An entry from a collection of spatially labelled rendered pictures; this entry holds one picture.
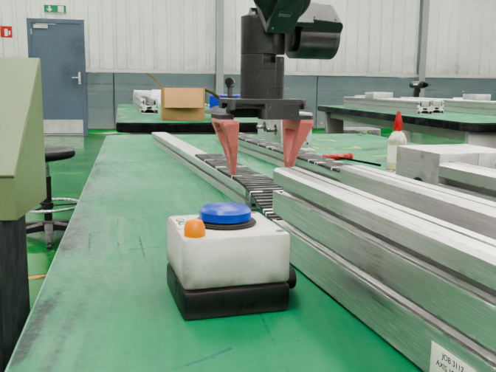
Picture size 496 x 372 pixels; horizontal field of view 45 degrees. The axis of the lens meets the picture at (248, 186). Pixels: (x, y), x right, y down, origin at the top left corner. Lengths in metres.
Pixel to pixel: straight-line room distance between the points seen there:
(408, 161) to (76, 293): 0.42
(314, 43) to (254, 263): 0.42
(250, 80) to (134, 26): 10.90
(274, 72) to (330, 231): 0.34
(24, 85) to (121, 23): 10.81
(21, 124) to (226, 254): 0.45
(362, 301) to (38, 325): 0.23
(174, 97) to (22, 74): 1.94
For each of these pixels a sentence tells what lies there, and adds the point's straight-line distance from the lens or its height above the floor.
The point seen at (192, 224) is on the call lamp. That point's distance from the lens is 0.42.
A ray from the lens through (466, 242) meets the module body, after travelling 0.33.
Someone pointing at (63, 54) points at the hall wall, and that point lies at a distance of 11.64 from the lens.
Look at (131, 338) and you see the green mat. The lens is 0.41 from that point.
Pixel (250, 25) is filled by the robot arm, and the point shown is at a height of 1.02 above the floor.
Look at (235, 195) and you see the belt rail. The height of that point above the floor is 0.79.
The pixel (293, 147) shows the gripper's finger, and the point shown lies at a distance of 0.79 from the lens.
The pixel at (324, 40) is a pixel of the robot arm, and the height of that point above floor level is 1.00.
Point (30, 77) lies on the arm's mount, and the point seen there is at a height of 0.95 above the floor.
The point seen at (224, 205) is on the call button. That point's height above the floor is 0.85.
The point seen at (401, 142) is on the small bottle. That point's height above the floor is 0.84.
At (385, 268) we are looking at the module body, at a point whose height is 0.83.
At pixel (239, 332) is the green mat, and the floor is 0.78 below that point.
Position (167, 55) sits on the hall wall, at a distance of 11.65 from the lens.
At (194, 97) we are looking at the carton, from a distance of 2.78.
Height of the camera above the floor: 0.94
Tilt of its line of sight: 10 degrees down
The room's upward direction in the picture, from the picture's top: 1 degrees clockwise
